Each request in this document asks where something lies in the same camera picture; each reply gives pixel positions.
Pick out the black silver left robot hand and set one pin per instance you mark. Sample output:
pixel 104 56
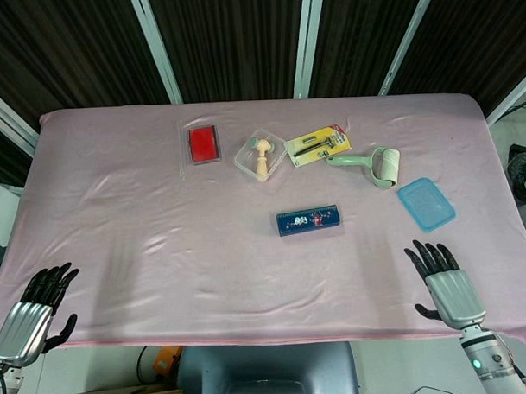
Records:
pixel 27 322

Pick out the clear ink pad lid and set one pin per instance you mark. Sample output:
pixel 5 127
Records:
pixel 181 152

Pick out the blue plastic lid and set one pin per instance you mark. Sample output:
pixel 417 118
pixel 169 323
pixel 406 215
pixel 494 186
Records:
pixel 426 204

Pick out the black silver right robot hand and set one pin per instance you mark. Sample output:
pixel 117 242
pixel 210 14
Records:
pixel 454 294

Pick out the red ink pad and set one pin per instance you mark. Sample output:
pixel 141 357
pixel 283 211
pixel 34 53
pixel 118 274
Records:
pixel 204 143

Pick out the clear plastic container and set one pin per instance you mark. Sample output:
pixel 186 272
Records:
pixel 244 161

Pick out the white frame post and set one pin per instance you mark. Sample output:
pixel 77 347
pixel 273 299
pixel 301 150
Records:
pixel 308 40
pixel 408 36
pixel 5 115
pixel 512 95
pixel 156 45

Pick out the razor in yellow package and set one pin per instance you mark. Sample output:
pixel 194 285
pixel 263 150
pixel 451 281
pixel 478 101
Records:
pixel 317 145

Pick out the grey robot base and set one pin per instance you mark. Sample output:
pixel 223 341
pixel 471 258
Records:
pixel 264 370

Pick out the green lint roller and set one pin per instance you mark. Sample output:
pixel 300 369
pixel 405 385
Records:
pixel 385 167

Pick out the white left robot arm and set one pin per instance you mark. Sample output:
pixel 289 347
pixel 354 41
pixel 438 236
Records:
pixel 6 381

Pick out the orange device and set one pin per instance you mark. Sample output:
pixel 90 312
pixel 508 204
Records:
pixel 167 362

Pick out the dark blue rectangular box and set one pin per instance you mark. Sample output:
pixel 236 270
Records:
pixel 309 221

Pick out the pink tablecloth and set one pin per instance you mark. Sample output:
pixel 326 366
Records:
pixel 161 252

